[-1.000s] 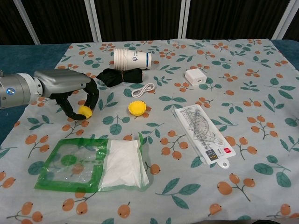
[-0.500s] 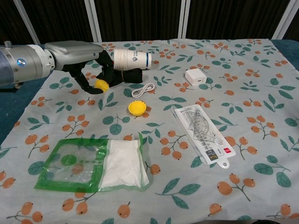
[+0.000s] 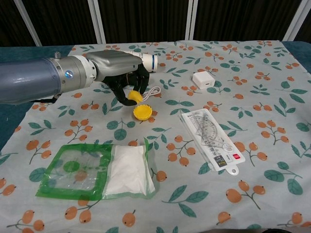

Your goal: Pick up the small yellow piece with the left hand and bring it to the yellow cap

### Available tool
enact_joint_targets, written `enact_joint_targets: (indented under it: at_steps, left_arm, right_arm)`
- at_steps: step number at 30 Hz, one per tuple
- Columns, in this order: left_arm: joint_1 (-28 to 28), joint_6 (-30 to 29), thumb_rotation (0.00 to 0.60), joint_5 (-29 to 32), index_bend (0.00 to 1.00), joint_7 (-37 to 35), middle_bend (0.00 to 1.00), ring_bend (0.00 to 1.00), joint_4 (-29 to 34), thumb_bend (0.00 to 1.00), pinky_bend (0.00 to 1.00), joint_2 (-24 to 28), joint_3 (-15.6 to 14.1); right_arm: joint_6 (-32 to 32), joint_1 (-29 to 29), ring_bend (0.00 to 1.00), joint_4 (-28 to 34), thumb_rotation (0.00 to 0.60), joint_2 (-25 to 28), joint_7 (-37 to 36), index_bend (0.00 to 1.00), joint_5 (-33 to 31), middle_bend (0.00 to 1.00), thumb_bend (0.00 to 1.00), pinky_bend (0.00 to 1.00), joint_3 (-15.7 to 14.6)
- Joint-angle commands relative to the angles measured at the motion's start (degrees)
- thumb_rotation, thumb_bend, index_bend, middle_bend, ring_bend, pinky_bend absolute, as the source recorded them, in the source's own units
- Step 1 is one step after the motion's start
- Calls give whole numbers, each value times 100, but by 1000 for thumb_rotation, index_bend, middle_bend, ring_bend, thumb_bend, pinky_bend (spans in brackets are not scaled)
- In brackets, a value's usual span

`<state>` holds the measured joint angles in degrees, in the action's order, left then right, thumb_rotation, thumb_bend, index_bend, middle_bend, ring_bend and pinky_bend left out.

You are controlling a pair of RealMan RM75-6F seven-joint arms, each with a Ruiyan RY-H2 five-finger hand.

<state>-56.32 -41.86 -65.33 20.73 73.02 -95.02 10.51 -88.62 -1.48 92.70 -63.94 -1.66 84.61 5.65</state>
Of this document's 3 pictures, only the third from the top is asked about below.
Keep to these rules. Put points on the black and grey left robot hand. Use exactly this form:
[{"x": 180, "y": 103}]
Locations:
[{"x": 114, "y": 65}]

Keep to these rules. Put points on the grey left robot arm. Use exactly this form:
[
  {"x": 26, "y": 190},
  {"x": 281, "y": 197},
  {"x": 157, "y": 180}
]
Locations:
[{"x": 31, "y": 80}]

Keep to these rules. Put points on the yellow toy egg tart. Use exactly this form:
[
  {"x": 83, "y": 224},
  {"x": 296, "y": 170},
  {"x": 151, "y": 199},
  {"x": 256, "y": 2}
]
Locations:
[{"x": 142, "y": 112}]

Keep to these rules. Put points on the white tube with blue band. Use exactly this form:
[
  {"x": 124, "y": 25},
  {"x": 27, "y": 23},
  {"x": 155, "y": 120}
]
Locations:
[{"x": 150, "y": 62}]

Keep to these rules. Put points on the white charger cube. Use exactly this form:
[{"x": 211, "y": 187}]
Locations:
[{"x": 203, "y": 80}]

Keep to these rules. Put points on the floral patterned tablecloth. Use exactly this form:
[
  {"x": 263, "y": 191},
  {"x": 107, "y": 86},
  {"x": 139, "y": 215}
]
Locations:
[{"x": 170, "y": 145}]

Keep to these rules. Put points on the green bordered plastic bag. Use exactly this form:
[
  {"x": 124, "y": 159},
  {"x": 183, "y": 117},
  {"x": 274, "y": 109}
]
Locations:
[{"x": 96, "y": 168}]

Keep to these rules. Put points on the clear ruler set package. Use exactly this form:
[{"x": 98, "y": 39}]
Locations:
[{"x": 211, "y": 140}]

